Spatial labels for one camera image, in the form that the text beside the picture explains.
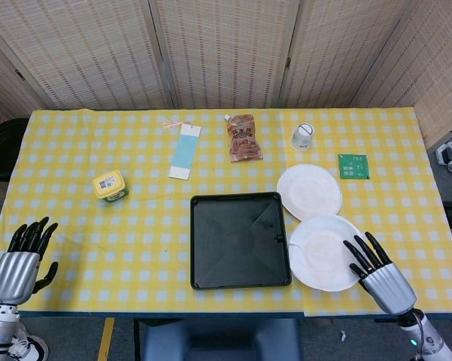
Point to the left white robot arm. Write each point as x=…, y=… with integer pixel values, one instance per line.
x=0, y=325

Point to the clear plastic cup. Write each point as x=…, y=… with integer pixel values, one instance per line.
x=302, y=139

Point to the white paper plate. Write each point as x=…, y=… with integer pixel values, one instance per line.
x=316, y=252
x=309, y=192

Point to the brown sauce pouch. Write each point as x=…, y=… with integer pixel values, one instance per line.
x=243, y=141

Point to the black round stool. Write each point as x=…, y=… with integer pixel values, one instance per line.
x=3, y=150

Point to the woven folding screen panel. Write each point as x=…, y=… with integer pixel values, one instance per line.
x=0, y=97
x=225, y=52
x=86, y=52
x=338, y=52
x=436, y=67

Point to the green square sachet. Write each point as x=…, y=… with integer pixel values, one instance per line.
x=353, y=167

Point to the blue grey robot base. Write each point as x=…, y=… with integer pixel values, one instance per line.
x=222, y=342

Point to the black square plastic tray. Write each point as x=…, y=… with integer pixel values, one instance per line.
x=237, y=240

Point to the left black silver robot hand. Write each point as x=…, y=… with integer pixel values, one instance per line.
x=13, y=274

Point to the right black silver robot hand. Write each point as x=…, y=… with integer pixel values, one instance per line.
x=391, y=287

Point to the yellow lidded green tub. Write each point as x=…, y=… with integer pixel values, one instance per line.
x=109, y=185

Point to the yellow white checked tablecloth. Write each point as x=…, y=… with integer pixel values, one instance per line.
x=135, y=233

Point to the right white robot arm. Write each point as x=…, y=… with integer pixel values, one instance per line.
x=426, y=336

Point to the white black sneaker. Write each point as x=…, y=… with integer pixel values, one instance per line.
x=32, y=347

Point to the white power adapter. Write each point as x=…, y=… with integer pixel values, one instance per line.
x=445, y=154

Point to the blue white tasselled bookmark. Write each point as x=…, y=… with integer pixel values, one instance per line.
x=184, y=152

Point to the white paper scrap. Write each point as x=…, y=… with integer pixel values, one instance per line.
x=343, y=335

